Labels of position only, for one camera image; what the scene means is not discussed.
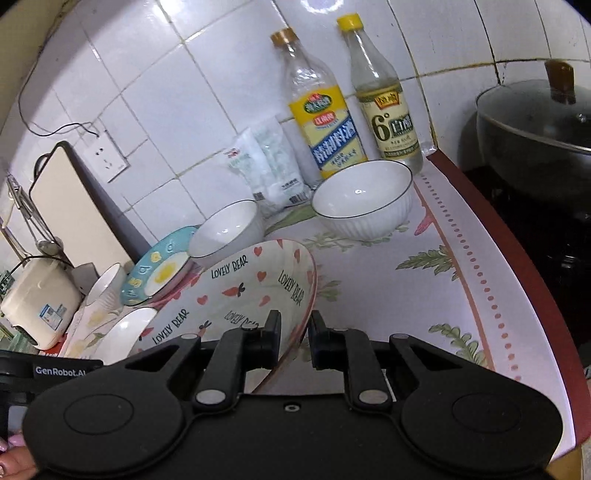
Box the white salt bag red print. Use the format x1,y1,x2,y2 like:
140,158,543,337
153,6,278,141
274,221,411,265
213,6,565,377
225,131,267,205

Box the blue egg print plate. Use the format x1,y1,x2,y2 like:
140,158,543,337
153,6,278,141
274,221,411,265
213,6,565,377
121,225,201,306

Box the pink rim heart print plate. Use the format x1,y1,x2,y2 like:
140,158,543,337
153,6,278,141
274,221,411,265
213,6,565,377
131,239,318,393

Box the large white ribbed bowl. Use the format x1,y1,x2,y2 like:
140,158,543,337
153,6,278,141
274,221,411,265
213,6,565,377
311,159,415,243

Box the metal kitchen tongs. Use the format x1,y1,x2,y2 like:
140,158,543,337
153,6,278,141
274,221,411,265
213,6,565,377
6,175,64,257

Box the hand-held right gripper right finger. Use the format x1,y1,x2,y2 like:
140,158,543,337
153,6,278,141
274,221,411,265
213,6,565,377
307,310,467,411

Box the glass wok lid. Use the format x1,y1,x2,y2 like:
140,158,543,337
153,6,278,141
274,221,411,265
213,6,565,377
476,60,591,152

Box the person's left hand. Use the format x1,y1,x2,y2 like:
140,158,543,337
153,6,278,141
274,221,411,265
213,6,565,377
0,431,40,479

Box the white patterned cup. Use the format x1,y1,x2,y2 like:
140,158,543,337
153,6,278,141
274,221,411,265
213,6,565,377
60,295,126,359

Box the small white bowl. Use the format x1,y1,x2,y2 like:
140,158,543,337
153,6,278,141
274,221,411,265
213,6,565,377
188,199,265,269
85,263,128,306

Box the clear white salt bag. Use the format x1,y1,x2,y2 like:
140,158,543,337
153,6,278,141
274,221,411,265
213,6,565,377
245,115,311,214

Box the white rice cooker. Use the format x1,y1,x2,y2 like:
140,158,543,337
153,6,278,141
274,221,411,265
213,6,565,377
0,257,85,350

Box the black wok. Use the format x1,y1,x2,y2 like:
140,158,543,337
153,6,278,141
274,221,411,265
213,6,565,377
477,115,591,200

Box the beige cutting board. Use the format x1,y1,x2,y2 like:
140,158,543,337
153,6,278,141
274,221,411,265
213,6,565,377
28,141,151,269

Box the clear vinegar bottle yellow cap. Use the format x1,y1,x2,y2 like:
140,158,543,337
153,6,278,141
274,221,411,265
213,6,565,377
336,14,424,175

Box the floral table mat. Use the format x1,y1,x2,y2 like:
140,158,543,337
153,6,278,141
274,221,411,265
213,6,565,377
134,152,581,454

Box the black gas stove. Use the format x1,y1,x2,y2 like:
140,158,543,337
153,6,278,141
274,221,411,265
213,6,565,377
462,166,591,367

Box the plain white bowl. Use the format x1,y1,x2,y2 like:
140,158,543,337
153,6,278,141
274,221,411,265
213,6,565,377
95,307,160,366

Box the yellow label glass bottle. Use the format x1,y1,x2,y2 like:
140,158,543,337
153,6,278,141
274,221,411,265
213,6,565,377
270,28,370,182

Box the thin black cable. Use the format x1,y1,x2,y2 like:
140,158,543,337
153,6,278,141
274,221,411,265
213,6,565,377
18,44,100,139

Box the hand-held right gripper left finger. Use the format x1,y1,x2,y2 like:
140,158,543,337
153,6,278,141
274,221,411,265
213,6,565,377
124,310,281,414

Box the white wall socket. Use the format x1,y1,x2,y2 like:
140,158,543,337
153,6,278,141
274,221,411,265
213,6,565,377
83,130,130,184

